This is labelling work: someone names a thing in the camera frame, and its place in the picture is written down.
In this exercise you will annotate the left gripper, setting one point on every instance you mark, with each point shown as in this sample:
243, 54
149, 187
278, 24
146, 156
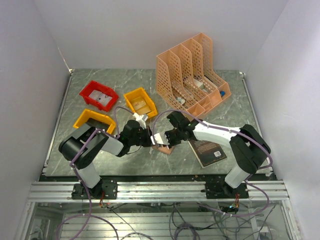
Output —
148, 132

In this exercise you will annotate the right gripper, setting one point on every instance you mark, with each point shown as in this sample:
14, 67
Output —
171, 144

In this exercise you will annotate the yellow bin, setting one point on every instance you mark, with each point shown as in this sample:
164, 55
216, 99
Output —
96, 119
140, 92

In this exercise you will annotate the red plastic bin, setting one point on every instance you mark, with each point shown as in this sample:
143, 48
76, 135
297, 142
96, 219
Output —
94, 85

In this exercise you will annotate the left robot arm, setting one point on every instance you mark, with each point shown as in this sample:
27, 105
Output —
82, 146

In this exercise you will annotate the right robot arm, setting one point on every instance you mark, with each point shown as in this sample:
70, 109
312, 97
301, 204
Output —
247, 145

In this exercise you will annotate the beige cards in yellow bin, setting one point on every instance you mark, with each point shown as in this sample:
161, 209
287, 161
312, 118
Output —
140, 106

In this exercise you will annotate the silver cards in red bin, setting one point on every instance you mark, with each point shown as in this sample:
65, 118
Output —
100, 97

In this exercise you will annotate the black book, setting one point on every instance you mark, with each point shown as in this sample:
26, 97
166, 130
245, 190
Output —
207, 153

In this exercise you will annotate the black item in yellow bin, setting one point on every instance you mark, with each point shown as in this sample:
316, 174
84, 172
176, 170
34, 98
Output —
98, 124

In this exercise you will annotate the orange plastic file organizer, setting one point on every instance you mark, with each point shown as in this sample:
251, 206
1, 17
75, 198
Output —
185, 78

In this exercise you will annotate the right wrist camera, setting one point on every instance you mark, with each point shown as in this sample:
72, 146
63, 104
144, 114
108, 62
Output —
160, 139

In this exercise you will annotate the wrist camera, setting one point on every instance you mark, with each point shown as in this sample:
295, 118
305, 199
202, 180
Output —
141, 119
160, 139

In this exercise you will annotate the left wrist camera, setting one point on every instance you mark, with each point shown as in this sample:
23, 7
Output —
141, 119

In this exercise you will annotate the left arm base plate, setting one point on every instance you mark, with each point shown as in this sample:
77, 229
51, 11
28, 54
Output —
105, 189

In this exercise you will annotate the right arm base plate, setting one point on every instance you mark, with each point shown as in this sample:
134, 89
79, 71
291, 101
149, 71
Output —
221, 190

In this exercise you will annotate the aluminium mounting rail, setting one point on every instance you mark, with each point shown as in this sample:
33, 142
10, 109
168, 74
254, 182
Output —
156, 192

